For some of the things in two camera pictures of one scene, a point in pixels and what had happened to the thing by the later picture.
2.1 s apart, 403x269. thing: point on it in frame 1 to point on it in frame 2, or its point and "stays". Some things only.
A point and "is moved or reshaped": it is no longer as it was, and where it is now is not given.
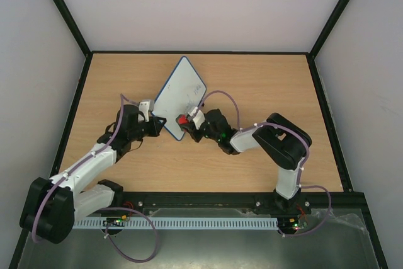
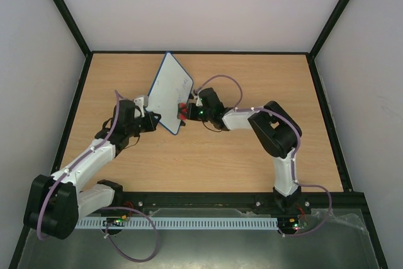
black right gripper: [192, 130] to [189, 111]
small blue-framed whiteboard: [182, 89] is moved or reshaped
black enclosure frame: [55, 161] stays
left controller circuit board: [119, 222] stays
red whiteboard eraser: [182, 119] is moved or reshaped
